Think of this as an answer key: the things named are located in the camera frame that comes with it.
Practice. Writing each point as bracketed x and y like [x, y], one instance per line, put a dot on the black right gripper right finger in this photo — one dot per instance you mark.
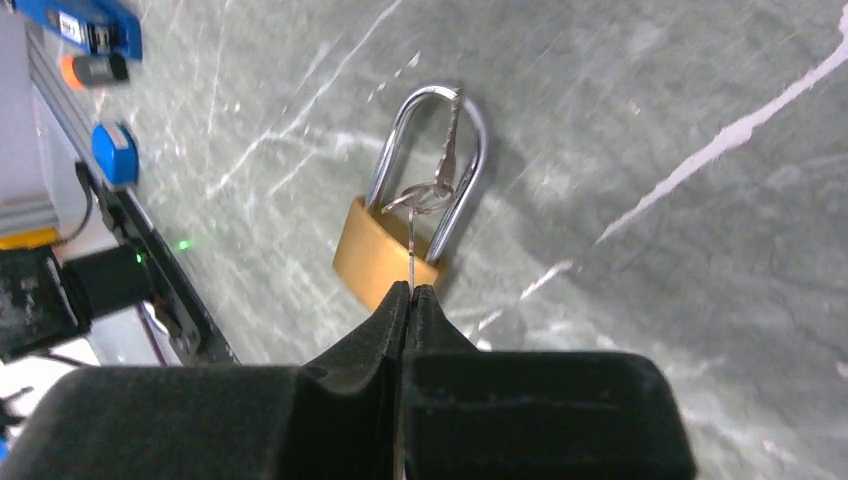
[589, 414]

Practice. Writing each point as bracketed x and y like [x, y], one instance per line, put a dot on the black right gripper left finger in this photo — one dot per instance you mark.
[335, 417]

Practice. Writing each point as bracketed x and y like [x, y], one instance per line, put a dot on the large brass padlock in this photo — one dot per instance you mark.
[372, 251]

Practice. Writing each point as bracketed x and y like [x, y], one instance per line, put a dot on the silver keys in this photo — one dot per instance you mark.
[435, 195]

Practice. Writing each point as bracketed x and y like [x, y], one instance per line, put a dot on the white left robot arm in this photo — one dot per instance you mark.
[46, 302]

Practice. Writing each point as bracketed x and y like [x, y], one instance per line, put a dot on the blue round cap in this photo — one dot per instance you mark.
[115, 152]

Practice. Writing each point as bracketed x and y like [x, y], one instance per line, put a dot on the orange black marker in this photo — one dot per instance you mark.
[87, 72]

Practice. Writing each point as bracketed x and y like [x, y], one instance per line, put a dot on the blue usb stick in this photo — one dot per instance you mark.
[97, 27]

